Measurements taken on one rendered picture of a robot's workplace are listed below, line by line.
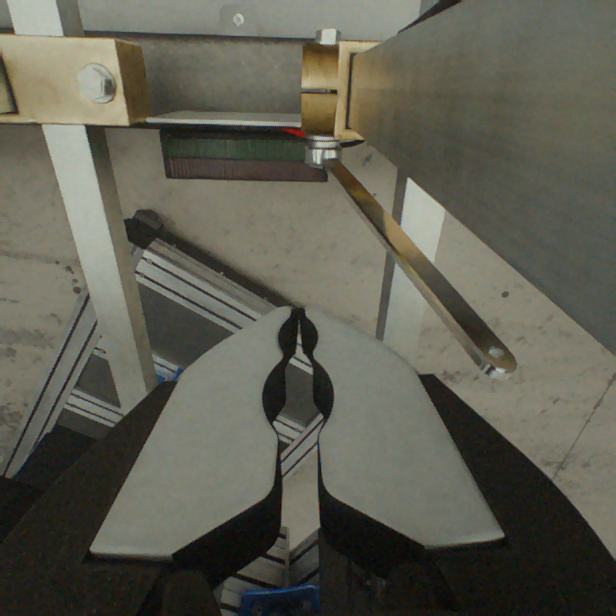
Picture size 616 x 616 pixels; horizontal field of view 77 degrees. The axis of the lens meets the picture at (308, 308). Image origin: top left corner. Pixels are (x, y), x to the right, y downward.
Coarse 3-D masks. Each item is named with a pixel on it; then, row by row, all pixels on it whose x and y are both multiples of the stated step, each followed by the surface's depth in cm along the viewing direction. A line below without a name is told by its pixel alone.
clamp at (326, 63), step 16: (320, 32) 22; (336, 32) 22; (304, 48) 22; (320, 48) 22; (336, 48) 22; (352, 48) 21; (368, 48) 21; (304, 64) 22; (320, 64) 22; (336, 64) 22; (304, 80) 22; (320, 80) 22; (336, 80) 22; (304, 96) 22; (320, 96) 22; (336, 96) 22; (304, 112) 23; (320, 112) 23; (336, 112) 23; (304, 128) 24; (320, 128) 24; (336, 128) 23
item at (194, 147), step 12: (168, 144) 39; (180, 144) 39; (192, 144) 39; (204, 144) 39; (216, 144) 39; (228, 144) 39; (240, 144) 39; (252, 144) 39; (264, 144) 39; (276, 144) 39; (288, 144) 39; (300, 144) 39; (180, 156) 40; (192, 156) 40; (204, 156) 40; (216, 156) 40; (228, 156) 40; (240, 156) 40; (252, 156) 40; (264, 156) 40; (276, 156) 40; (288, 156) 40; (300, 156) 40
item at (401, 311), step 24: (432, 0) 21; (408, 192) 26; (408, 216) 27; (432, 216) 27; (432, 240) 28; (384, 288) 32; (408, 288) 30; (384, 312) 32; (408, 312) 31; (384, 336) 32; (408, 336) 32; (408, 360) 33
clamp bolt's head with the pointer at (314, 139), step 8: (280, 128) 32; (288, 128) 30; (296, 128) 30; (304, 136) 27; (312, 136) 25; (320, 136) 25; (328, 136) 25; (312, 144) 25; (320, 144) 25; (328, 144) 25; (336, 144) 25
